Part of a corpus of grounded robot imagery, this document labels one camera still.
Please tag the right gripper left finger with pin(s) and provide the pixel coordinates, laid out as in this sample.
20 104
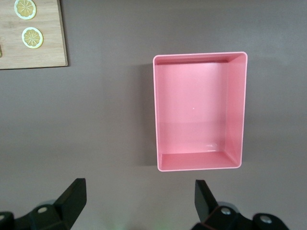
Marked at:
67 203

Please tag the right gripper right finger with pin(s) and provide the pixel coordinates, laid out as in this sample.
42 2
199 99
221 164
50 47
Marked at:
206 208

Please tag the pink plastic bin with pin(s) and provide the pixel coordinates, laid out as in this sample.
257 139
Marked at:
192 107

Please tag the wooden cutting board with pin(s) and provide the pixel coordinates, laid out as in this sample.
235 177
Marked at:
48 57

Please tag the lemon slice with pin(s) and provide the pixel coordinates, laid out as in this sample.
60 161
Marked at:
25 9
32 37

